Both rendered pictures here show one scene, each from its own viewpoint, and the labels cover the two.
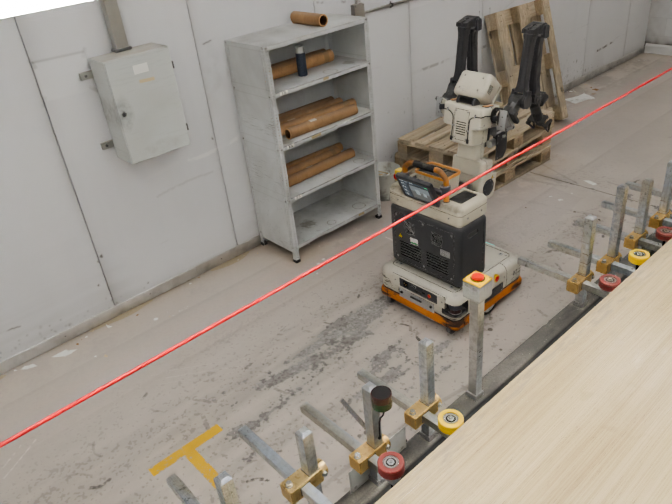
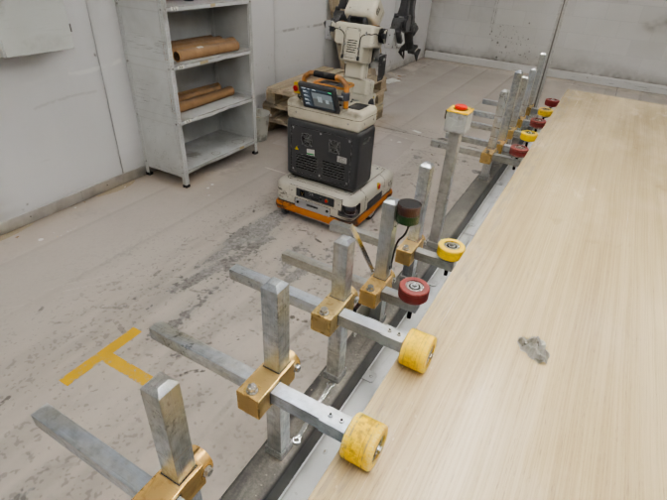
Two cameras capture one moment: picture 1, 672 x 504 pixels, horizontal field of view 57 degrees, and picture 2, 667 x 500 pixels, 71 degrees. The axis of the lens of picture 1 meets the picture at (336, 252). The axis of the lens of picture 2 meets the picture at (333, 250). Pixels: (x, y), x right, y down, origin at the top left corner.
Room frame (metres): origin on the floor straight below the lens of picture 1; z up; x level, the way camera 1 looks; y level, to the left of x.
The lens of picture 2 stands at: (0.42, 0.49, 1.64)
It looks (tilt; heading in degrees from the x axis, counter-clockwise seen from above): 33 degrees down; 337
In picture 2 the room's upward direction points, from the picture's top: 3 degrees clockwise
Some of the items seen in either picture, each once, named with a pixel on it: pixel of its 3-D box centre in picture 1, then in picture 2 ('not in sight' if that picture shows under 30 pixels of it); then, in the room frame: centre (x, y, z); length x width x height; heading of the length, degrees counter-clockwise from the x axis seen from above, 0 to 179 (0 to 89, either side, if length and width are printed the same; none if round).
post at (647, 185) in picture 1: (640, 225); (513, 120); (2.44, -1.42, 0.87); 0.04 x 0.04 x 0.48; 39
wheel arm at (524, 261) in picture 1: (563, 277); (473, 152); (2.15, -0.95, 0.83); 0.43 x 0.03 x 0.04; 39
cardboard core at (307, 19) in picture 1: (308, 18); not in sight; (4.39, 0.00, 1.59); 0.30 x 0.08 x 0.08; 39
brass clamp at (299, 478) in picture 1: (305, 479); (335, 308); (1.17, 0.16, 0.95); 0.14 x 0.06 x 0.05; 129
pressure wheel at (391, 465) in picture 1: (391, 473); (411, 301); (1.23, -0.09, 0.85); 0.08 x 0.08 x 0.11
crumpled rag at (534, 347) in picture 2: not in sight; (534, 345); (0.95, -0.24, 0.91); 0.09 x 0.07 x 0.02; 154
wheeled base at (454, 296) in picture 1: (450, 275); (336, 187); (3.26, -0.71, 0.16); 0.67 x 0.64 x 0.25; 128
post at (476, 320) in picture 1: (476, 347); (444, 191); (1.66, -0.45, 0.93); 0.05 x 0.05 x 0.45; 39
